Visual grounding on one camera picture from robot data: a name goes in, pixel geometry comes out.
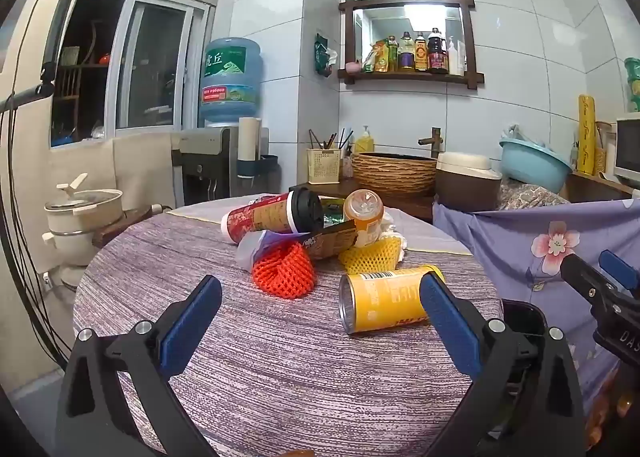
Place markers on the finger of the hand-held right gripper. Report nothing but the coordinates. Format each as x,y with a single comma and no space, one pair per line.
580,272
617,264

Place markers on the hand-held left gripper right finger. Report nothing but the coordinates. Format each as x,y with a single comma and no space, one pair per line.
450,327

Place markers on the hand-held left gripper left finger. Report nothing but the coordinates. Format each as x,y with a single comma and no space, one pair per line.
192,322

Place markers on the yellow metal can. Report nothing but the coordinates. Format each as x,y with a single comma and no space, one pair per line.
385,297

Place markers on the purple tissue packet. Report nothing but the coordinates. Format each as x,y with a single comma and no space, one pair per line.
260,247

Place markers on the yellow foam net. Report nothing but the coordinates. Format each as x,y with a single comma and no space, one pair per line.
372,257

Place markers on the orange foam net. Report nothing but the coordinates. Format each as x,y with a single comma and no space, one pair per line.
285,272

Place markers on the white tissue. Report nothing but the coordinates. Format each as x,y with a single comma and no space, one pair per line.
392,229

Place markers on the red paper cup black lid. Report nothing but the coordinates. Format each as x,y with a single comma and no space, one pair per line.
260,219

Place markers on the brown snack packet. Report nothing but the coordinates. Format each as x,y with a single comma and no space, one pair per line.
330,242

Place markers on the green snack packet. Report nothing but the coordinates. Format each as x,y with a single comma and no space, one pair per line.
332,217

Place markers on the purple floral cloth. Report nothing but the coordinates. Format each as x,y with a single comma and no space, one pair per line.
500,247

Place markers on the brown patterned cloth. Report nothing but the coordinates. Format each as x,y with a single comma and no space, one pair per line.
530,197

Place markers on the white microwave oven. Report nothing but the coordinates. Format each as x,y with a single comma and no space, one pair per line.
629,152

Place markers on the blue plastic basin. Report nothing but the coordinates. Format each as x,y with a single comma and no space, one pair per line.
535,164

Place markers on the dark wooden stool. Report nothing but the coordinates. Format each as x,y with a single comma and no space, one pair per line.
120,227

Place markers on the brown rice cooker cream lid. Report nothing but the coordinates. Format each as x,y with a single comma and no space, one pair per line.
467,187

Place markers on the cream steamer pot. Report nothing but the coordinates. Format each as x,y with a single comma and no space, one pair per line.
70,249

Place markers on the cream pot with glass lid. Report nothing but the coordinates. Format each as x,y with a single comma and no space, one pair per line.
85,207

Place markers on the wicker wash basin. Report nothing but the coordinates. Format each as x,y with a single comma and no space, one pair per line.
395,174

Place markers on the beige cloth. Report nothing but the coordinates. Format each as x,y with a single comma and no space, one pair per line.
140,167

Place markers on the water dispenser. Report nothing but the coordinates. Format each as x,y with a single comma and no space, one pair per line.
205,157

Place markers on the grey cup holder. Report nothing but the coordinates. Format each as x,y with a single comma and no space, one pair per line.
257,167

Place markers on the wooden counter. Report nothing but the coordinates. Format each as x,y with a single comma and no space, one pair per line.
345,189

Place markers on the bamboo faucet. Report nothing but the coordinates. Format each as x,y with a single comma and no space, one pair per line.
435,142

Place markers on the paper towel roll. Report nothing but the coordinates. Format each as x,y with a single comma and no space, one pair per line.
248,137

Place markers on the beige chopstick holder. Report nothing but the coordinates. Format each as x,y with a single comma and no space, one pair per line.
324,167

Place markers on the yellow soap bottle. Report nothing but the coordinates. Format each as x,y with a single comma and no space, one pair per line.
365,142

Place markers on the bunch of chopsticks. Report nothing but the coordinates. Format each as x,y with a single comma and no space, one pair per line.
330,141

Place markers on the blue water jug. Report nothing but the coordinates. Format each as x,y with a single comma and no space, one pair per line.
230,82

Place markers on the white pump bottle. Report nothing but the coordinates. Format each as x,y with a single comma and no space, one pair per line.
455,59

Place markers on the dark soy sauce bottle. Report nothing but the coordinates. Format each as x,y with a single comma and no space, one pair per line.
437,54

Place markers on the sliding window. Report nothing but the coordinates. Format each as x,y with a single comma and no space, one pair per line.
155,62

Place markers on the brown sauce bottle yellow label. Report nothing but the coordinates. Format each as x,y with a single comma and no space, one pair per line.
421,54

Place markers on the amber sauce bottle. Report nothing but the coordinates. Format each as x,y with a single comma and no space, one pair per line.
406,54

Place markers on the yellow green seasoning packet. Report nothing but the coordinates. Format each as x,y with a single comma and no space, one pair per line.
377,59

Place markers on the small pink cup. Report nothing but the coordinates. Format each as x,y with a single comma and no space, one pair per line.
352,67

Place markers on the green yellow oil bottle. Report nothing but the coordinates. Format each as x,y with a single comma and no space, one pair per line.
392,54

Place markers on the black light stand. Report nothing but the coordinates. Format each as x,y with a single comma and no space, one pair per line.
50,72

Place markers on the green hanging packet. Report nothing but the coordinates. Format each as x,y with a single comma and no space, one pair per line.
324,54

